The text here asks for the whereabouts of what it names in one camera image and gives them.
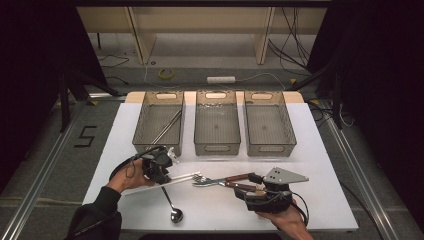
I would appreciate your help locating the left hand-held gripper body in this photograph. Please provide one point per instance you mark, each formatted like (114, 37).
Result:
(156, 163)

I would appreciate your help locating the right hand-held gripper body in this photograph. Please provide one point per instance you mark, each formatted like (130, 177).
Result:
(273, 203)

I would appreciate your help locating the white chopstick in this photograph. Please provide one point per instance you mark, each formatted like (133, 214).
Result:
(188, 175)
(186, 178)

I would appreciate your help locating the metal spoon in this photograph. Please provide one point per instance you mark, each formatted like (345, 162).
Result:
(176, 216)

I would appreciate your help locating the clear grey plastic bin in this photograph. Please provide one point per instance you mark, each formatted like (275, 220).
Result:
(216, 133)
(160, 116)
(266, 116)

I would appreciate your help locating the person's right hand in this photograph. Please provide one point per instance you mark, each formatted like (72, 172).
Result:
(290, 223)

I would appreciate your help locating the person's left hand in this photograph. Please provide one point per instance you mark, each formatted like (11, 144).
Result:
(128, 178)

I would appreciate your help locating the yellow tape roll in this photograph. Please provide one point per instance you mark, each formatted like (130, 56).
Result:
(159, 74)

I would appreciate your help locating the white power strip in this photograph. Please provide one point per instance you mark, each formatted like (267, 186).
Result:
(220, 80)

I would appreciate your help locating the black metal stand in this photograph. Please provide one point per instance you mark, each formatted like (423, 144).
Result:
(65, 106)
(337, 100)

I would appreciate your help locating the beige wooden desk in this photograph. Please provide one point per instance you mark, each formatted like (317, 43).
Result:
(200, 20)

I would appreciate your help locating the black curtain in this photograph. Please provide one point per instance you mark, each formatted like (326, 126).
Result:
(26, 66)
(383, 66)

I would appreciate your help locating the aluminium floor rail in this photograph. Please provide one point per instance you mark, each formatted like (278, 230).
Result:
(42, 176)
(359, 176)

